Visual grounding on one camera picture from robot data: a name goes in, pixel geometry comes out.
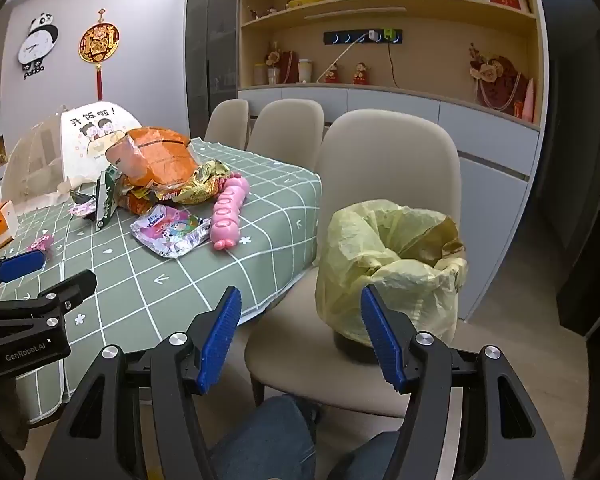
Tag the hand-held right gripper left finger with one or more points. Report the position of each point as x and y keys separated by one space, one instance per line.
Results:
x=222 y=335

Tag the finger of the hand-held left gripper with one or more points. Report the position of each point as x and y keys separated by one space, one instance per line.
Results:
x=72 y=287
x=20 y=266

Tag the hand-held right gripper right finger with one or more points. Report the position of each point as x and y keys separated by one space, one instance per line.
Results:
x=380 y=340

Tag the bin with yellow plastic liner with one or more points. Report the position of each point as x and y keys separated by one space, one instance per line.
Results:
x=350 y=260

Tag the green white milk carton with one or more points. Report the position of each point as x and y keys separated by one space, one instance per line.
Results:
x=106 y=200

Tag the yellow snack wrapper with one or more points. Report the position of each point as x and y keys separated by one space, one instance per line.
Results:
x=202 y=182

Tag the small pink packet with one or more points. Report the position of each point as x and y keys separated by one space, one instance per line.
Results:
x=41 y=243

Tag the green checked tablecloth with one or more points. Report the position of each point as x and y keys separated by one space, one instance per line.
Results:
x=180 y=280

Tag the small dark wrapper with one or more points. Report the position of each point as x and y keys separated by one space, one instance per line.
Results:
x=82 y=207

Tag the orange red snack wrapper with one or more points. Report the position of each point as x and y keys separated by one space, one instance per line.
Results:
x=142 y=199

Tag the person's blue jeans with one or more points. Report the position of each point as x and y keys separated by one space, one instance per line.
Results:
x=265 y=440

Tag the mesh food cover tent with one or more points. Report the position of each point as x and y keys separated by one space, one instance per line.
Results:
x=45 y=155

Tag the pink caterpillar toy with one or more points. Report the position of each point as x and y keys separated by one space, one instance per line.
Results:
x=227 y=210

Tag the orange plastic bag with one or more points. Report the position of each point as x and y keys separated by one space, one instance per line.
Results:
x=165 y=160

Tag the beige chair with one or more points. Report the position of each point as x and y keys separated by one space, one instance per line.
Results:
x=380 y=160
x=227 y=122
x=287 y=130

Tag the grey sideboard cabinets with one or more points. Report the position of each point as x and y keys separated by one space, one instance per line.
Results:
x=405 y=110

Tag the red gold knot ornament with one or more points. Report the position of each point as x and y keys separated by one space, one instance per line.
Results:
x=98 y=42

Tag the red doll figurine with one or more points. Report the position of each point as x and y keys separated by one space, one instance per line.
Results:
x=360 y=74
x=333 y=74

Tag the small red flower gift bag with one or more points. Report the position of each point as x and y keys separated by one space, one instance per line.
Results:
x=285 y=67

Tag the tall glass door cabinet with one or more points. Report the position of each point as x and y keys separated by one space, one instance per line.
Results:
x=212 y=50

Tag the white lidded container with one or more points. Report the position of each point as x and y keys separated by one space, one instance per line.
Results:
x=305 y=71

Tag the large red flower gift bag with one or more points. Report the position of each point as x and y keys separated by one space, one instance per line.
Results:
x=500 y=87

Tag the pink tall object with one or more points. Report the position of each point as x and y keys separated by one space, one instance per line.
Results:
x=529 y=102

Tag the black power strip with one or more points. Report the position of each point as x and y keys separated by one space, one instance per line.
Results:
x=340 y=36

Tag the yellow toy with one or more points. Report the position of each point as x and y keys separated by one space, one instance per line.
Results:
x=305 y=1

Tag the panda wall clock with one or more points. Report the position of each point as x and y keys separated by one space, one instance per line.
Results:
x=37 y=47

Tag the wooden wall shelf unit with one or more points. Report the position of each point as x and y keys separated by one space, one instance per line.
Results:
x=430 y=60

